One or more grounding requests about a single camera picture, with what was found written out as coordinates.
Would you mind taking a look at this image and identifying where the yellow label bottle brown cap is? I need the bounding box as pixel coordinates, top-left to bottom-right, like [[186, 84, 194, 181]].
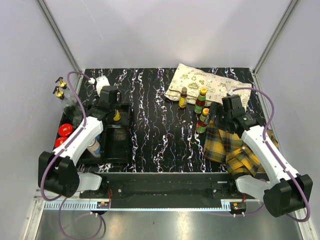
[[113, 109, 121, 122]]

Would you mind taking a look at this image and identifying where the short green label sauce bottle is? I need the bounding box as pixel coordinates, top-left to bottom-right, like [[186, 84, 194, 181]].
[[195, 107, 210, 134]]

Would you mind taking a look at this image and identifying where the clear pump bottle gold top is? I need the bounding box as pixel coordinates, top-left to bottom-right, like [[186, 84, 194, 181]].
[[53, 77, 81, 111]]

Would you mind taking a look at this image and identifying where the sago jar silver lid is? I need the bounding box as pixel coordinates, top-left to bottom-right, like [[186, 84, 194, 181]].
[[86, 138, 101, 158]]

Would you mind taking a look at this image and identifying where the red lid chili jar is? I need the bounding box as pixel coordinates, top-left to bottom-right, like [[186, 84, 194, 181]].
[[58, 123, 74, 137], [54, 136, 68, 148]]

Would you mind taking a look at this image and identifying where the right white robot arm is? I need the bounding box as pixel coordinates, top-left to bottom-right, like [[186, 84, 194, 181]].
[[208, 95, 313, 219]]

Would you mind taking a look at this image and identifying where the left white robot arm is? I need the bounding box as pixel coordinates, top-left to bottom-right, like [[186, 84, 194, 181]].
[[38, 85, 120, 201]]

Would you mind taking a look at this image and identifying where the cream printed cloth bag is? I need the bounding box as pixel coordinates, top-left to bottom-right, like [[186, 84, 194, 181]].
[[164, 63, 252, 108]]

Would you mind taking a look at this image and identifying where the tall green label sauce bottle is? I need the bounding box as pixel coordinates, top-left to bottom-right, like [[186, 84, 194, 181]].
[[194, 87, 207, 114]]

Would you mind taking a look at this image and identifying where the yellow plaid cloth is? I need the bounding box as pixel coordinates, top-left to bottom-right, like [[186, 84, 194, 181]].
[[204, 121, 265, 178]]

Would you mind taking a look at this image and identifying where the black compartment organizer tray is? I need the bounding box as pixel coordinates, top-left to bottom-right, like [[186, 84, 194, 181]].
[[49, 104, 132, 166]]

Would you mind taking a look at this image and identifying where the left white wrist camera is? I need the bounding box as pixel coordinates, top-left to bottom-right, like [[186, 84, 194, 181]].
[[88, 75, 110, 96]]

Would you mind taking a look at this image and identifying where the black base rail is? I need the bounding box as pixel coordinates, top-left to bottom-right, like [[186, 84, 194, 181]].
[[80, 172, 244, 211]]

